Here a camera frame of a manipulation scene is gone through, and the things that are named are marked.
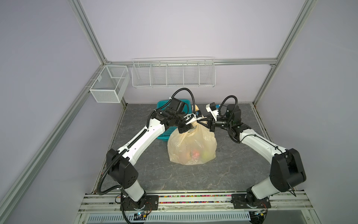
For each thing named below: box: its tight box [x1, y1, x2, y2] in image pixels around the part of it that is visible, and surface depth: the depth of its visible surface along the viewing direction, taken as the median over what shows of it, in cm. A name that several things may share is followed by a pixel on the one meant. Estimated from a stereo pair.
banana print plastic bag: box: [166, 104, 218, 166], surface depth 84 cm
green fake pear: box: [201, 149, 213, 161], surface depth 87 cm
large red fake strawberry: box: [192, 149, 200, 159], surface depth 89 cm
